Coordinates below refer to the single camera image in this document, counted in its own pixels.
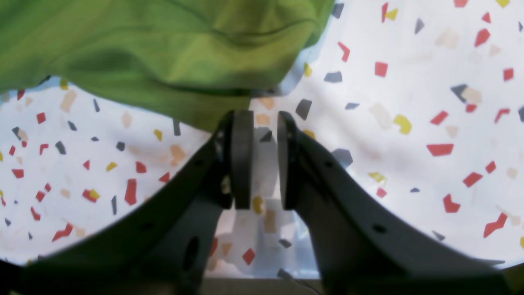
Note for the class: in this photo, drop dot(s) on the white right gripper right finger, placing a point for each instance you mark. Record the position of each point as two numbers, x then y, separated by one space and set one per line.
360 247

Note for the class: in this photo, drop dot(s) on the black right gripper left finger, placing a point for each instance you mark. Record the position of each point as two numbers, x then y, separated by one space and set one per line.
168 239

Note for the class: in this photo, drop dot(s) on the green t-shirt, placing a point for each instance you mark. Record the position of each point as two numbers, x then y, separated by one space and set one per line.
192 60

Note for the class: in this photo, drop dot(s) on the terrazzo pattern tablecloth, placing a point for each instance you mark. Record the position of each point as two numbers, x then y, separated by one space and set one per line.
420 101

